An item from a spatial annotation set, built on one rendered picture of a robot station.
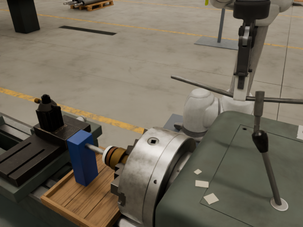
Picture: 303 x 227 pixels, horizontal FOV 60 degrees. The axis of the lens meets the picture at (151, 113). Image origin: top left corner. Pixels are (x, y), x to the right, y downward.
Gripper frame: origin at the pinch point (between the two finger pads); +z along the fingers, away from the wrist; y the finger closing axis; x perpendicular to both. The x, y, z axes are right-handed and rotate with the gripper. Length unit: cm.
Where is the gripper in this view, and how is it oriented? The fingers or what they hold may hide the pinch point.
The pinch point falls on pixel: (241, 86)
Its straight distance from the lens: 70.4
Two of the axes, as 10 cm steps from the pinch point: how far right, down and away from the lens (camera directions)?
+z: 0.4, 8.8, 4.7
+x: 9.2, 1.5, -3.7
